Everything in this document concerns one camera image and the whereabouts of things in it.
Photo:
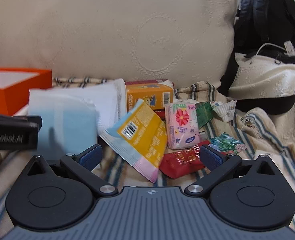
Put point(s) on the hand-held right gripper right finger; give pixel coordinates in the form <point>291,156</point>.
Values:
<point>211,158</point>

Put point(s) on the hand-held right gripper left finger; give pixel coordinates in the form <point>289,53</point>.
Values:
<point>91,156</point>

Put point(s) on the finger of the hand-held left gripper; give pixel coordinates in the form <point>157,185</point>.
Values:
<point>12,120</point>

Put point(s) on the orange box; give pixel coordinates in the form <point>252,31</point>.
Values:
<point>15,97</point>

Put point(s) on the blue and white tissue pack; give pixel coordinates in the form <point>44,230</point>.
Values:
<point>67,125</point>

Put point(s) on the green floral wrapper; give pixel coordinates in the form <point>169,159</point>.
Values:
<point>226,142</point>

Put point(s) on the red packet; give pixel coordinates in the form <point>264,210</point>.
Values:
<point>180,161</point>

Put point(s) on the pink floral tissue packet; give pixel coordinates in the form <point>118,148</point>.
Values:
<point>181,125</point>

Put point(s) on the green foil packet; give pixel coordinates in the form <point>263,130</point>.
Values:
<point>204,113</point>

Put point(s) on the white paper cupcake liner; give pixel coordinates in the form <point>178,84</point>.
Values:
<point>225,111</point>

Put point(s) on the yellow wipes packet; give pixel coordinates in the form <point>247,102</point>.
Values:
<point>142,135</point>

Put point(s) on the striped blanket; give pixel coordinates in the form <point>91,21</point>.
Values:
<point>262,135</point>

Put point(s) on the orange carton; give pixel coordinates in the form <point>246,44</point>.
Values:
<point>147,92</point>

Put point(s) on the cream embroidered cushion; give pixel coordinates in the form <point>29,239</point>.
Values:
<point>262,80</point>

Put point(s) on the cream embossed pillow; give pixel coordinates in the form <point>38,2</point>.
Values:
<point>112,30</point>

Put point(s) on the black backpack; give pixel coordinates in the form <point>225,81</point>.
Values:
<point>267,17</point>

